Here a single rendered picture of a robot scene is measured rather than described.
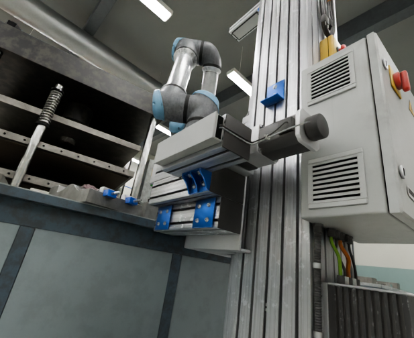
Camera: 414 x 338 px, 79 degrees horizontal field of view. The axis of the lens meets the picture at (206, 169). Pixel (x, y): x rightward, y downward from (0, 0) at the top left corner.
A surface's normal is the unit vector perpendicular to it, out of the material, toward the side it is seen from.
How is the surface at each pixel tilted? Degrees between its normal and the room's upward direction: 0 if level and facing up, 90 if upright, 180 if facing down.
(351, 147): 90
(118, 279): 90
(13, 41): 90
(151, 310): 90
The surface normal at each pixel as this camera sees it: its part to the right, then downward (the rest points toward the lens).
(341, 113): -0.76, -0.35
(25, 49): 0.53, -0.25
